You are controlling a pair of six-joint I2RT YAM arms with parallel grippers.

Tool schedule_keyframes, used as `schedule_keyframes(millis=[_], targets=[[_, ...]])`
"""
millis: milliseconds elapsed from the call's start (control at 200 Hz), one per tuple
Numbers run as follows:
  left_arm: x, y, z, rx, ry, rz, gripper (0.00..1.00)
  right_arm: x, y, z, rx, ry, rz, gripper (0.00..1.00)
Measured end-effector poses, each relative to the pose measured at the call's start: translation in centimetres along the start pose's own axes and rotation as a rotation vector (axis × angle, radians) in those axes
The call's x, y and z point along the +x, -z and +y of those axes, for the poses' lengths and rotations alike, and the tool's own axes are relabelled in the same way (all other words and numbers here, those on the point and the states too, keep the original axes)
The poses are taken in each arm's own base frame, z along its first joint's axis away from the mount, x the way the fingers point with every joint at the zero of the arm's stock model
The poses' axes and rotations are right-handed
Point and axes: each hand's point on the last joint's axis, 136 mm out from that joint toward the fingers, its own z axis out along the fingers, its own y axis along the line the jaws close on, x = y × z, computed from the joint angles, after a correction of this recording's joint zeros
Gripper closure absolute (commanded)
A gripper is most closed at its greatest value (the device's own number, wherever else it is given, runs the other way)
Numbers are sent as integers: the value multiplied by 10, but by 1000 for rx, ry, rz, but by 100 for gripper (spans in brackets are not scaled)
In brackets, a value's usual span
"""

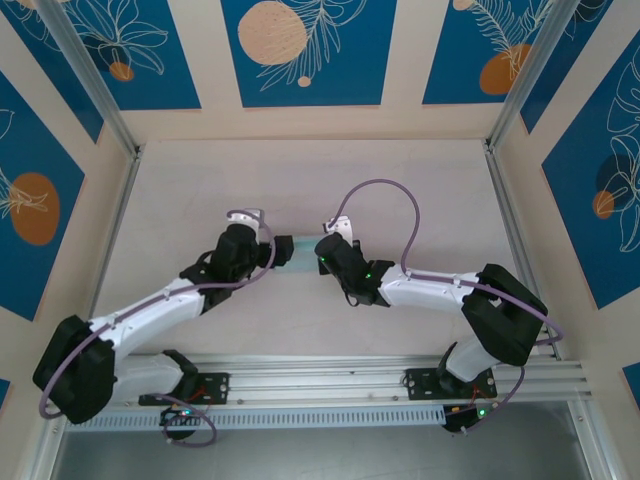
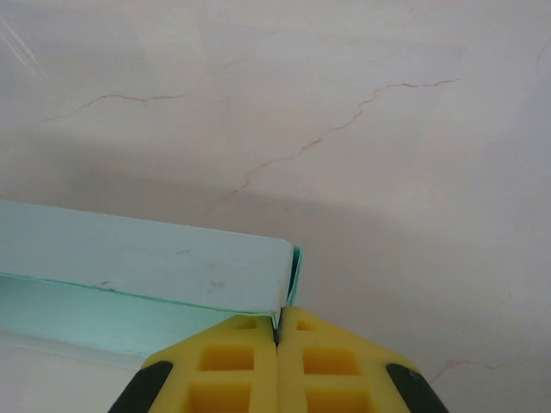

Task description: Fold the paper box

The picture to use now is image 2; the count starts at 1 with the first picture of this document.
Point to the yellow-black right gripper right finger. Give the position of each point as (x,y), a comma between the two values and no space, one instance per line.
(290,365)

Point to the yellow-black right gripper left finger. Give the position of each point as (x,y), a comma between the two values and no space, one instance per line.
(264,365)

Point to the mint green paper box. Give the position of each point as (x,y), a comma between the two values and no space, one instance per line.
(129,258)

